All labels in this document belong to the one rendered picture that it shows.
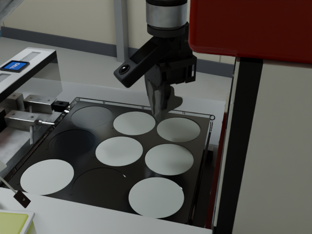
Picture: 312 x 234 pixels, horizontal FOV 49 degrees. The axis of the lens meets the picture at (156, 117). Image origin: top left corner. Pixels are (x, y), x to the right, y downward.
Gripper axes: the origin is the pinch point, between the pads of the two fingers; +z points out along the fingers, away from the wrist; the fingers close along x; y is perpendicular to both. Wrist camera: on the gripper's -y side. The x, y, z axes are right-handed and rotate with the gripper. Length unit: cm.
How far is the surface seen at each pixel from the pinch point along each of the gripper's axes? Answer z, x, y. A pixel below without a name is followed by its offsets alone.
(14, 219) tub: -8.2, -23.5, -30.5
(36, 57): -0.8, 42.1, -17.2
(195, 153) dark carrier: 5.1, -9.3, 4.6
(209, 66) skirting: 88, 172, 138
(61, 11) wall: 58, 289, 41
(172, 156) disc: 5.2, -7.7, -0.1
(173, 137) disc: 5.1, -2.3, 3.2
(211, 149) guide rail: 10.1, -4.4, 12.4
